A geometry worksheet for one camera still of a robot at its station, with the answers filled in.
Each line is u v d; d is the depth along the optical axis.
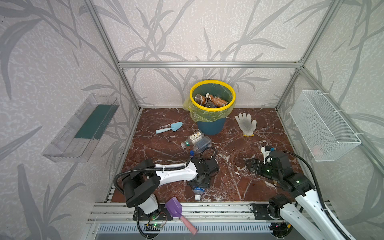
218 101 0.93
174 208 0.75
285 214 0.61
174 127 1.09
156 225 0.71
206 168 0.66
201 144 0.94
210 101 0.95
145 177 0.49
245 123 1.12
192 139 0.96
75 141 0.64
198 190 0.77
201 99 0.92
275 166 0.58
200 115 0.86
